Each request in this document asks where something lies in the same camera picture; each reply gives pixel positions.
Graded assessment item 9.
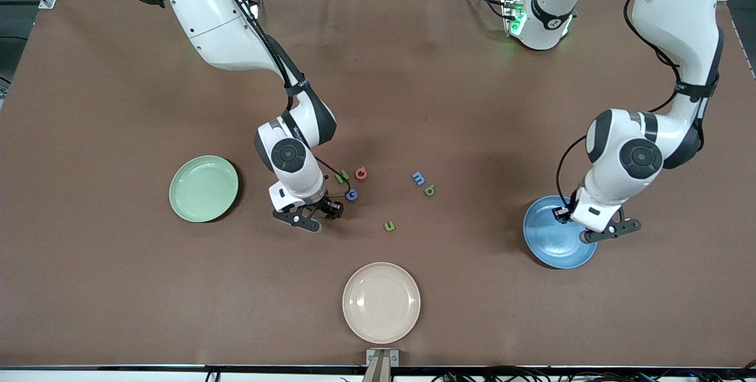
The blue plate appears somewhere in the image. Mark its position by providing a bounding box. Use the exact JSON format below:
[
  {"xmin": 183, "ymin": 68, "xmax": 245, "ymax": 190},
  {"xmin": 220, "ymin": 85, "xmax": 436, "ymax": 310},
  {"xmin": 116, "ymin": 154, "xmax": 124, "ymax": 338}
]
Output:
[{"xmin": 523, "ymin": 195, "xmax": 598, "ymax": 269}]

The green plate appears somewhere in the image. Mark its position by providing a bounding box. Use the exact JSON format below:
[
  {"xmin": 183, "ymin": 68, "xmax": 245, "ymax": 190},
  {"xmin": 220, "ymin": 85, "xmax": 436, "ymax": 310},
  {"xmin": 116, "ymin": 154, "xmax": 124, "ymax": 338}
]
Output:
[{"xmin": 169, "ymin": 155, "xmax": 240, "ymax": 223}]

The beige plate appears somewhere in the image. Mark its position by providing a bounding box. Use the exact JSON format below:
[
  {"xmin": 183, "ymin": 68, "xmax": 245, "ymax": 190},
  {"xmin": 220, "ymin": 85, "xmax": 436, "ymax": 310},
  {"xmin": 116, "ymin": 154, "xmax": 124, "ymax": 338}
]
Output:
[{"xmin": 343, "ymin": 262, "xmax": 421, "ymax": 344}]

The brown table mat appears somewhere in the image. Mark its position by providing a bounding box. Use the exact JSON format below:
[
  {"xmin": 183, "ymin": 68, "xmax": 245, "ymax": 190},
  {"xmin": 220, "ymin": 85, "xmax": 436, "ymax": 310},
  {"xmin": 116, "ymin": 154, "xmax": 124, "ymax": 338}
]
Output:
[{"xmin": 0, "ymin": 0, "xmax": 756, "ymax": 368}]

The silver connector box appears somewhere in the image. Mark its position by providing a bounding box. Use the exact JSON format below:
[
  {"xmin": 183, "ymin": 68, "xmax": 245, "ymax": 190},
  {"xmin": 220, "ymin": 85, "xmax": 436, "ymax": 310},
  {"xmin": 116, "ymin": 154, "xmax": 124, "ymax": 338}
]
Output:
[{"xmin": 502, "ymin": 0, "xmax": 527, "ymax": 37}]

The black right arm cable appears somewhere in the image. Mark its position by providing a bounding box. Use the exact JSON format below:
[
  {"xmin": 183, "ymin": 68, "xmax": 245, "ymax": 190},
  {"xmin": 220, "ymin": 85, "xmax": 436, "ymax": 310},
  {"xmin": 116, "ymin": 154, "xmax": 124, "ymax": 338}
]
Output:
[{"xmin": 210, "ymin": 0, "xmax": 356, "ymax": 201}]

